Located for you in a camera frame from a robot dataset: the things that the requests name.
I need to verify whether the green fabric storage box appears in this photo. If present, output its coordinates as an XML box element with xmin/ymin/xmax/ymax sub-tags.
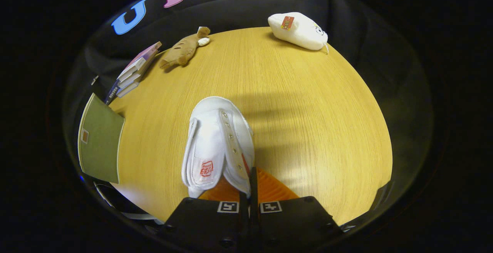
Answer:
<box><xmin>78</xmin><ymin>93</ymin><xmax>126</xmax><ymax>184</ymax></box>

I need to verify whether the pink cover book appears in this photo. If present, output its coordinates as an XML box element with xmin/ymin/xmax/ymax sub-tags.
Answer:
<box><xmin>117</xmin><ymin>41</ymin><xmax>163</xmax><ymax>80</ymax></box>

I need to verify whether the dark blue cover book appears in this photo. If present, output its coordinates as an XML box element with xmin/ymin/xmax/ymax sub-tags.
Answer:
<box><xmin>104</xmin><ymin>80</ymin><xmax>120</xmax><ymax>106</ymax></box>

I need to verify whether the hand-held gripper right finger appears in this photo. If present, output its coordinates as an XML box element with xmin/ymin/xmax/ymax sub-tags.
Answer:
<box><xmin>249</xmin><ymin>167</ymin><xmax>343</xmax><ymax>253</ymax></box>

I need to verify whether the book with white pages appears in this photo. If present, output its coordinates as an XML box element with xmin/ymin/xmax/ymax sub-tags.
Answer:
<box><xmin>117</xmin><ymin>66</ymin><xmax>149</xmax><ymax>89</ymax></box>
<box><xmin>116</xmin><ymin>80</ymin><xmax>141</xmax><ymax>99</ymax></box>

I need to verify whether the brown plush toy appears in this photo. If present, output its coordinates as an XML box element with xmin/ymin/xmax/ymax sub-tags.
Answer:
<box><xmin>159</xmin><ymin>27</ymin><xmax>211</xmax><ymax>70</ymax></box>

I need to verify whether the white striped canvas shoe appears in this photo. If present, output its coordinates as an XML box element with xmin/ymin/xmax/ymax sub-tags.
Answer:
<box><xmin>181</xmin><ymin>96</ymin><xmax>256</xmax><ymax>199</ymax></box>

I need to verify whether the white plush toy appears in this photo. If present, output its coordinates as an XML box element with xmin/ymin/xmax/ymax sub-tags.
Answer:
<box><xmin>268</xmin><ymin>12</ymin><xmax>329</xmax><ymax>54</ymax></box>

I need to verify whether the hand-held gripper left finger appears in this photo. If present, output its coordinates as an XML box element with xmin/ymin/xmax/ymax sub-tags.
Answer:
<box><xmin>161</xmin><ymin>176</ymin><xmax>250</xmax><ymax>253</ymax></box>

